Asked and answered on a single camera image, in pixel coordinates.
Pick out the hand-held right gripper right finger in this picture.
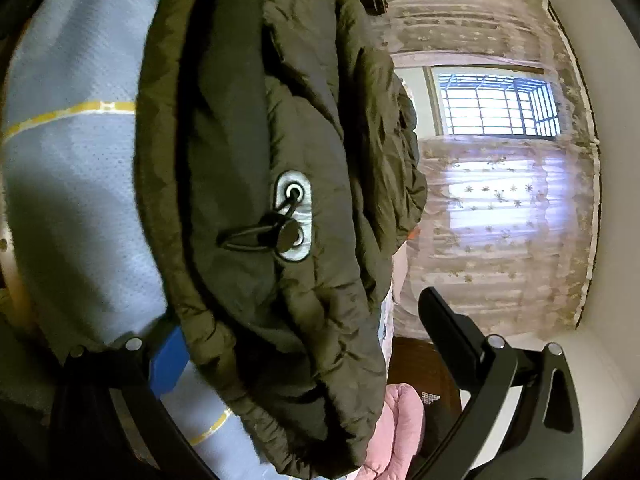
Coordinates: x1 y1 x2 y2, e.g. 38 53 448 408
417 286 586 480

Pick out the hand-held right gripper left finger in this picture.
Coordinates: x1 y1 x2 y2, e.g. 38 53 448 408
50 322 216 480

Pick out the olive green padded jacket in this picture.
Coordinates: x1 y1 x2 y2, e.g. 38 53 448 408
135 0 429 478

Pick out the pink cartoon print sheet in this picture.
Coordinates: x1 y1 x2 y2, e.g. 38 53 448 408
382 247 413 336

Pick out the pink floral curtain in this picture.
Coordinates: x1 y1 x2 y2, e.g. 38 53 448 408
385 0 556 68
400 135 601 331

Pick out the pink padded cloth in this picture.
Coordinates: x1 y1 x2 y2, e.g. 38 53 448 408
360 382 426 480

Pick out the barred window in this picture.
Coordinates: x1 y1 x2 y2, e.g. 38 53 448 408
425 66 562 138

